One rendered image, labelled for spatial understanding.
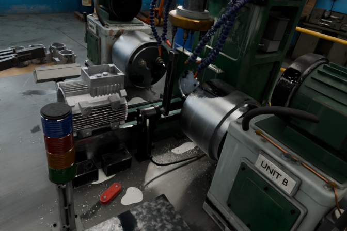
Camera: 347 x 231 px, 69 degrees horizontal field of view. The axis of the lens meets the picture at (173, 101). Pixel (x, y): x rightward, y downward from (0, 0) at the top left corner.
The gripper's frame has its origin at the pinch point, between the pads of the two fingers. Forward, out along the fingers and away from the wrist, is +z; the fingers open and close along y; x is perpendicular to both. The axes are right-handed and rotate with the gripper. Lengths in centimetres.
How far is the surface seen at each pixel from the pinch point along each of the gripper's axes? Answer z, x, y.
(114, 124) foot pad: 18.1, 27.4, -9.8
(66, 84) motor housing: 7.5, 12.9, 0.8
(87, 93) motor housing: 12.3, 15.5, -3.8
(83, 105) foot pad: 9.3, 16.5, -8.6
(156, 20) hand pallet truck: 306, 152, 433
